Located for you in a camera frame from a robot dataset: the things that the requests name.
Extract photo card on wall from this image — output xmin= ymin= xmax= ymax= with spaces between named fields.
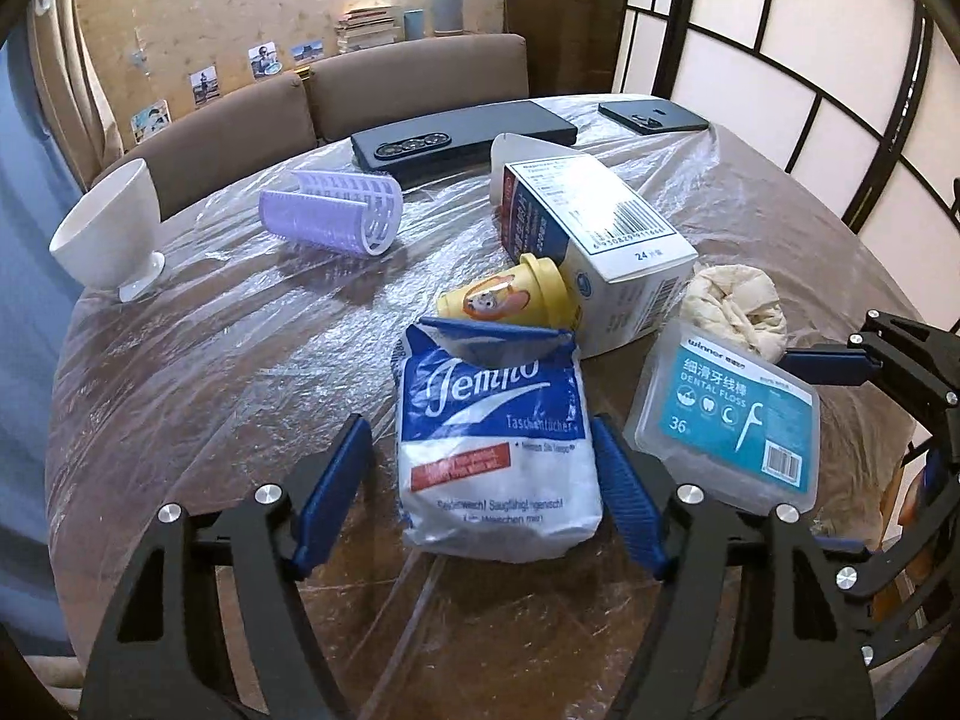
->
xmin=189 ymin=65 xmax=220 ymax=107
xmin=130 ymin=99 xmax=172 ymax=145
xmin=247 ymin=41 xmax=283 ymax=80
xmin=290 ymin=39 xmax=324 ymax=65

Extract large grey cylinder speaker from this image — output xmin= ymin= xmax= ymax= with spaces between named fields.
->
xmin=431 ymin=0 xmax=464 ymax=36

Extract blue white tissue pack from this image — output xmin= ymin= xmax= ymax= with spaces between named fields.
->
xmin=394 ymin=317 xmax=602 ymax=564

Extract blue curtain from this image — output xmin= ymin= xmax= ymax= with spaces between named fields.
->
xmin=2 ymin=25 xmax=82 ymax=655

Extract white footed bowl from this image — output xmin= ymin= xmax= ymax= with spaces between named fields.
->
xmin=49 ymin=158 xmax=166 ymax=304

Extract yellow cartoon paper cup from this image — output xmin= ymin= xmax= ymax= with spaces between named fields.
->
xmin=436 ymin=254 xmax=583 ymax=330

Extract black smartphone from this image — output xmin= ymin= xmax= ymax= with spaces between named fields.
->
xmin=599 ymin=98 xmax=709 ymax=135

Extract stack of books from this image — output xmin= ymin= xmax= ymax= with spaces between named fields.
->
xmin=335 ymin=7 xmax=400 ymax=55

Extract dental floss plastic box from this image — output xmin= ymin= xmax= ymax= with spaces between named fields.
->
xmin=623 ymin=319 xmax=820 ymax=515

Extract dark wooden cabinet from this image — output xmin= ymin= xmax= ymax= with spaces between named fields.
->
xmin=505 ymin=0 xmax=626 ymax=96

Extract black rectangular case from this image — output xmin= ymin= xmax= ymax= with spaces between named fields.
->
xmin=350 ymin=99 xmax=578 ymax=182

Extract purple plastic hair roller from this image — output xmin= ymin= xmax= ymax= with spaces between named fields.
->
xmin=259 ymin=169 xmax=404 ymax=257

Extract white blue carton box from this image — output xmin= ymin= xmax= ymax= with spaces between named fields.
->
xmin=491 ymin=133 xmax=698 ymax=358

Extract beige paper wad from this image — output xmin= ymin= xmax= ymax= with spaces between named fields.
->
xmin=679 ymin=265 xmax=788 ymax=362

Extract shoji screen divider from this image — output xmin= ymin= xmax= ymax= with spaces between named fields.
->
xmin=613 ymin=0 xmax=958 ymax=328

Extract small blue-grey cylinder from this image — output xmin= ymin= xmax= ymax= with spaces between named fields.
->
xmin=404 ymin=8 xmax=427 ymax=41

